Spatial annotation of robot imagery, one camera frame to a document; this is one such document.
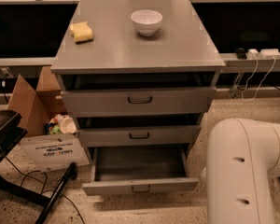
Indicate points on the grey bottom drawer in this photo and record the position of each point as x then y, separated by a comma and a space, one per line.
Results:
139, 169

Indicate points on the grey drawer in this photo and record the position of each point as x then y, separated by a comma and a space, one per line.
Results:
134, 136
139, 101
139, 169

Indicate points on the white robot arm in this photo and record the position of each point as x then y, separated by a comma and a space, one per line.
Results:
241, 155

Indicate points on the grey drawer cabinet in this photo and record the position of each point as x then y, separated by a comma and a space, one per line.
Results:
179, 55

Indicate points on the grey middle drawer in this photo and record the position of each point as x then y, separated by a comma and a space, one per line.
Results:
134, 136

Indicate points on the grey top drawer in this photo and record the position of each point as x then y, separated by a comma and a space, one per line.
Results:
139, 101

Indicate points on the crumpled trash in box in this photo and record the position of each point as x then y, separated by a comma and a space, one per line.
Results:
60, 124

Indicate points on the white ceramic bowl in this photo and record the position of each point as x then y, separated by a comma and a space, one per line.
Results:
146, 22

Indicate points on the yellow sponge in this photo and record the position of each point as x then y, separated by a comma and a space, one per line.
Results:
81, 32

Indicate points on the brown cardboard box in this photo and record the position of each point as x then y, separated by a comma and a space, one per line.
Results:
48, 152

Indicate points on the black power adapter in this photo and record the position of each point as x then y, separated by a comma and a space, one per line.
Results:
240, 53

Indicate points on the white power strip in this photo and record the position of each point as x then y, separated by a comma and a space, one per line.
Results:
263, 54

